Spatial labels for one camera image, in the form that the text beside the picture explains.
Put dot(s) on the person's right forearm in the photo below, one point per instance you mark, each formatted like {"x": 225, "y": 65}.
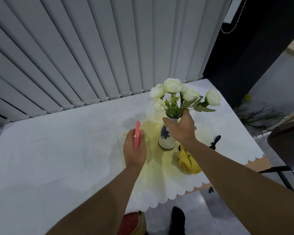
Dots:
{"x": 235, "y": 183}

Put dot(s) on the yellow folded umbrella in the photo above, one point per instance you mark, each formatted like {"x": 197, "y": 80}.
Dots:
{"x": 188, "y": 162}

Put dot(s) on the white vase with blue pattern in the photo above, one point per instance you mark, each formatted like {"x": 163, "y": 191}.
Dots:
{"x": 165, "y": 141}

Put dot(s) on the person's black shoe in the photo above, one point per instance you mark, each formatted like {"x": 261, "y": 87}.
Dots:
{"x": 177, "y": 221}

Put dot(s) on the green grass stems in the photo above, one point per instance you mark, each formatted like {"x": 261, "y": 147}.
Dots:
{"x": 258, "y": 117}

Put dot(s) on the red dotted cushion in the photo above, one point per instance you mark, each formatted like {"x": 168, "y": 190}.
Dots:
{"x": 129, "y": 223}

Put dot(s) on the person's left hand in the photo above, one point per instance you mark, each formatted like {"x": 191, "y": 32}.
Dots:
{"x": 134, "y": 154}

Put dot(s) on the white artificial rose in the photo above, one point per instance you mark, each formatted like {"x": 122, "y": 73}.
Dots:
{"x": 173, "y": 85}
{"x": 190, "y": 94}
{"x": 157, "y": 91}

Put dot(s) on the small white flower cluster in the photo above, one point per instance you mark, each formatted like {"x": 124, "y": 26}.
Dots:
{"x": 159, "y": 104}

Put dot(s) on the pink tool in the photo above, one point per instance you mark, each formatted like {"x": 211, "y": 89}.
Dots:
{"x": 137, "y": 132}

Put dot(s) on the grey vertical blinds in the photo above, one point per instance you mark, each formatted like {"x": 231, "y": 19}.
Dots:
{"x": 88, "y": 46}

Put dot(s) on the person's right thumb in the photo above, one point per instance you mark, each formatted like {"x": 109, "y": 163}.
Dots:
{"x": 168, "y": 120}

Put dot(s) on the white blind rail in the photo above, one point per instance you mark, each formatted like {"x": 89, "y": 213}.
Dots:
{"x": 232, "y": 9}

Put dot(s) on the small black clip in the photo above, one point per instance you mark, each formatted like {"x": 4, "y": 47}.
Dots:
{"x": 211, "y": 190}

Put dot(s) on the person's left thumb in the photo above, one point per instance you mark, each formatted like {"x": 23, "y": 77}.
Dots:
{"x": 142, "y": 138}

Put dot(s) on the person's left forearm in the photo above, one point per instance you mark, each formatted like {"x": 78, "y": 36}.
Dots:
{"x": 100, "y": 205}

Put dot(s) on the white scalloped tablecloth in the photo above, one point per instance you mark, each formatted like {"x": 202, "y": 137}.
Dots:
{"x": 51, "y": 156}

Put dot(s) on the small yellow flower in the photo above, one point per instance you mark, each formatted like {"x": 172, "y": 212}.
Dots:
{"x": 247, "y": 97}

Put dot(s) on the black chair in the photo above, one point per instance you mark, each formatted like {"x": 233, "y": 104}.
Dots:
{"x": 286, "y": 141}

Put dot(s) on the green leafy sprig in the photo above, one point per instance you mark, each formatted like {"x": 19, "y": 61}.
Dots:
{"x": 172, "y": 108}

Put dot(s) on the person's right hand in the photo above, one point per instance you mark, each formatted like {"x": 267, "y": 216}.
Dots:
{"x": 183, "y": 130}

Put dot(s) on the white rose with green leaves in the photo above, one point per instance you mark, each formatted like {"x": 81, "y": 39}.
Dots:
{"x": 212, "y": 97}

